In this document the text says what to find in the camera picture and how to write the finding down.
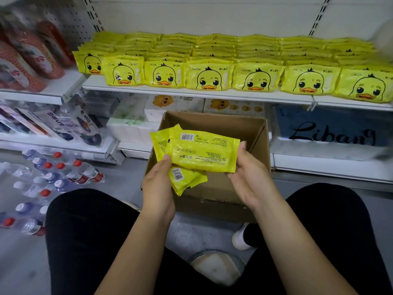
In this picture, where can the person's left hand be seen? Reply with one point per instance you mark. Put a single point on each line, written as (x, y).
(158, 190)

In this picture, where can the person's right hand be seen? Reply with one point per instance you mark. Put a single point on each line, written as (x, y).
(252, 178)

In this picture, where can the brown cardboard box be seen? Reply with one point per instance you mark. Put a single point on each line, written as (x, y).
(245, 129)

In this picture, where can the white metal shelf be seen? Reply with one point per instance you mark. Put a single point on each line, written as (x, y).
(92, 86)

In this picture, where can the person's right forearm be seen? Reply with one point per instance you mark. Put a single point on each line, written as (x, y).
(301, 248)

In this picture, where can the person's left forearm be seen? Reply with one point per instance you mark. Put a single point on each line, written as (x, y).
(135, 258)

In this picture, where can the person's right cream clog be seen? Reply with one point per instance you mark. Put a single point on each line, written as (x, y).
(241, 237)

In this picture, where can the person's black trousers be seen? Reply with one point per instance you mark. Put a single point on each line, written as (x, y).
(80, 242)

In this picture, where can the white pegboard shelf unit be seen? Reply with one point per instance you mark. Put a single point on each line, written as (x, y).
(55, 83)

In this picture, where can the green white tissue pack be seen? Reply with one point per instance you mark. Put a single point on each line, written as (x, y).
(126, 116)

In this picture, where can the MIQI boxes with fruit print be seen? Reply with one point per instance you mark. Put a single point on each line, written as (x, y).
(61, 123)

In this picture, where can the pack of red-capped bottles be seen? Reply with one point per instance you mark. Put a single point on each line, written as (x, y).
(37, 187)

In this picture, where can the metal frame stool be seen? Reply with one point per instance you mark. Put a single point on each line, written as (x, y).
(215, 267)

